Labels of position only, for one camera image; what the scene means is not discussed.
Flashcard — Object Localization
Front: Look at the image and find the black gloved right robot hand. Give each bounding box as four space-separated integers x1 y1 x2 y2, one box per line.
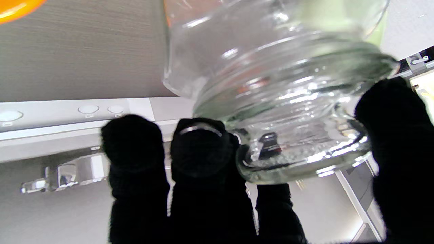
101 77 434 244

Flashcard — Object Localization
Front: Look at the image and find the clear glass jar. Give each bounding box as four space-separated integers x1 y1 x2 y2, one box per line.
163 0 401 185

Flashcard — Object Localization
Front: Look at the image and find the cream plastic funnel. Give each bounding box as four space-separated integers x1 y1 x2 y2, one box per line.
366 10 389 46

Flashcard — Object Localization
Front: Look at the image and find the orange plastic bowl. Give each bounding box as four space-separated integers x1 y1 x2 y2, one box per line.
0 0 47 25

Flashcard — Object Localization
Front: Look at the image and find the white Bosch dishwasher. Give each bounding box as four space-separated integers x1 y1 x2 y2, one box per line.
0 44 434 244

